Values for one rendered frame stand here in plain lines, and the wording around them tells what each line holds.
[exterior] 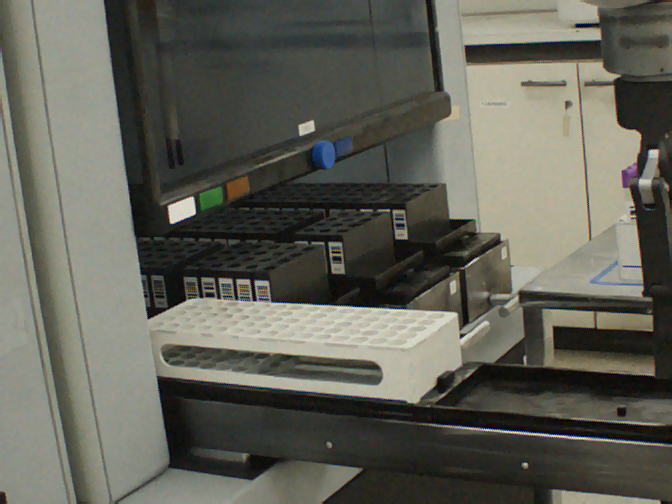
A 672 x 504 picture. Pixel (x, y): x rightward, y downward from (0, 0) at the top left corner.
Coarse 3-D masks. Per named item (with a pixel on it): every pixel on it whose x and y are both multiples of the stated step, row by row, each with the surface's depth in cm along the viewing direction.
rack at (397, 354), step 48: (192, 336) 122; (240, 336) 119; (288, 336) 119; (336, 336) 116; (384, 336) 116; (432, 336) 114; (240, 384) 121; (288, 384) 118; (336, 384) 115; (384, 384) 113; (432, 384) 114
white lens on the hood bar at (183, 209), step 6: (192, 198) 121; (174, 204) 118; (180, 204) 119; (186, 204) 120; (192, 204) 121; (168, 210) 118; (174, 210) 118; (180, 210) 119; (186, 210) 120; (192, 210) 121; (174, 216) 118; (180, 216) 119; (186, 216) 120
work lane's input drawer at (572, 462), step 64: (192, 384) 123; (448, 384) 115; (512, 384) 117; (576, 384) 115; (640, 384) 112; (256, 448) 119; (320, 448) 116; (384, 448) 112; (448, 448) 109; (512, 448) 106; (576, 448) 103; (640, 448) 100
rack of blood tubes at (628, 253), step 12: (624, 216) 140; (624, 228) 138; (636, 228) 137; (624, 240) 138; (636, 240) 137; (624, 252) 138; (636, 252) 138; (624, 264) 139; (636, 264) 138; (624, 276) 139; (636, 276) 138
